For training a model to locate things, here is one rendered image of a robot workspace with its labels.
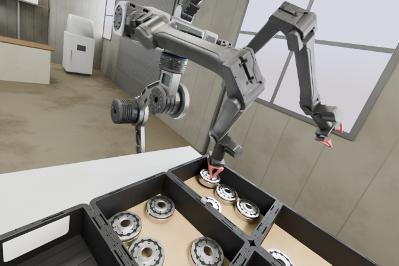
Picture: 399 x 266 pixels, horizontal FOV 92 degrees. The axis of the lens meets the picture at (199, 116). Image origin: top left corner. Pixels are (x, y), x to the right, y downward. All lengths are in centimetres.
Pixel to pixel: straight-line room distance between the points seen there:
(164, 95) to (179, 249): 63
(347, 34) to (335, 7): 28
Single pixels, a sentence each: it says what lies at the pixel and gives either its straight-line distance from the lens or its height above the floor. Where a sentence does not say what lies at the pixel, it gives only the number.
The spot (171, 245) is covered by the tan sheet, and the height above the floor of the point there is 83.
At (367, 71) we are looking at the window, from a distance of 211.
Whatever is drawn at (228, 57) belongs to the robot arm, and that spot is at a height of 141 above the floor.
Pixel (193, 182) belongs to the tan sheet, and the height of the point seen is 83.
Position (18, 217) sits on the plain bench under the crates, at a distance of 101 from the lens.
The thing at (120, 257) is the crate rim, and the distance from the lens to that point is 57.
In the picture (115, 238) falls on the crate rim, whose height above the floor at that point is 93.
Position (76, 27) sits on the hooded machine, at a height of 125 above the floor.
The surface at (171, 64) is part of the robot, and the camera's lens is 95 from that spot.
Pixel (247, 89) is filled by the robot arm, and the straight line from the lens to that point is 45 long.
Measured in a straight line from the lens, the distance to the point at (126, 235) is 69.
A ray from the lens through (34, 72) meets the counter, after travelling 516.
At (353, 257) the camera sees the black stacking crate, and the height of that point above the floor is 91.
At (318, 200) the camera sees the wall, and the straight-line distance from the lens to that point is 231.
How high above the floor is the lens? 140
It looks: 17 degrees down
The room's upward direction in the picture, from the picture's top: 16 degrees clockwise
